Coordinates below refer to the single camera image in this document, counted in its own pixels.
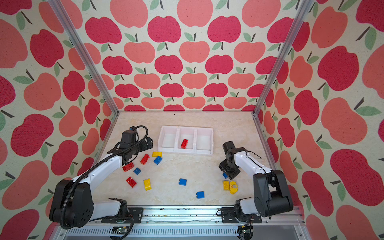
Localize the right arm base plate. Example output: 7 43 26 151
216 207 262 224

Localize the left aluminium corner post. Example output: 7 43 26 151
48 0 120 117

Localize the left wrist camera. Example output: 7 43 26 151
120 127 138 149

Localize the black corrugated left cable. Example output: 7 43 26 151
59 125 150 240

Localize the yellow curved brick lower left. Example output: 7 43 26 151
144 179 152 191

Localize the aluminium corner post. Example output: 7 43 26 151
252 0 315 119
48 0 120 117

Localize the aluminium front rail frame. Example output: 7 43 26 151
48 206 310 240

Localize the red brick under left arm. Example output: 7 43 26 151
123 163 134 172

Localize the small blue brick left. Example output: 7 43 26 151
134 168 141 175

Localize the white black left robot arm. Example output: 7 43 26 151
49 137 154 230

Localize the yellow curved brick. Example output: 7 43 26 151
152 151 163 158
144 179 152 191

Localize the yellow round printed brick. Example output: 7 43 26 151
230 181 239 195

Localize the red long brick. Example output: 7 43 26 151
140 154 150 165

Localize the yellow square brick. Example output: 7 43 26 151
223 181 230 191

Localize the yellow curved brick upper left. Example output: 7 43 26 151
152 151 163 158

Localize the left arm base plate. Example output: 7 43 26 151
101 207 144 224

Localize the right aluminium corner post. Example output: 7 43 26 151
252 0 315 119

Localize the white bin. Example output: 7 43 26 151
157 126 179 153
194 128 214 155
177 127 196 154

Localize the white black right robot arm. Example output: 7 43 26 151
219 141 294 223

